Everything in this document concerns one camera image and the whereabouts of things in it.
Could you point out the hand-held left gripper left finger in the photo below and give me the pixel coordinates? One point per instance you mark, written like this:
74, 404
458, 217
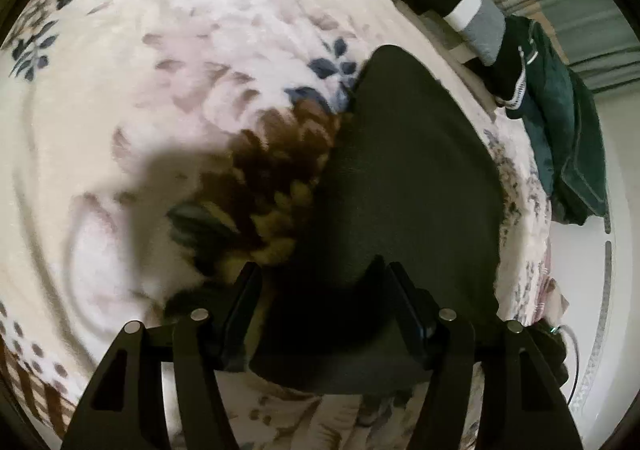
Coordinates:
239, 320

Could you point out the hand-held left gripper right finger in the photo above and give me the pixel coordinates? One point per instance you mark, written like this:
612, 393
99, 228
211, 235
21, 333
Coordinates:
411, 317

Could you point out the dark striped sweater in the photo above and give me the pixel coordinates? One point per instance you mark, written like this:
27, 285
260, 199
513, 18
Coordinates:
400, 180

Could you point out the white headboard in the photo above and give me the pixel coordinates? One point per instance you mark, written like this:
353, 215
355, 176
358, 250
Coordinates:
590, 280

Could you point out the dark green cushion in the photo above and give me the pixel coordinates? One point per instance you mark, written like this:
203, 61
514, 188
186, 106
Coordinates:
582, 180

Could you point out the floral bed sheet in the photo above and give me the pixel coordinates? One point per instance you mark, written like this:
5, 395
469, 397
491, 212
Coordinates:
150, 80

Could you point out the folded dark green blanket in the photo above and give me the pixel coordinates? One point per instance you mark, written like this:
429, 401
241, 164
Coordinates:
545, 95

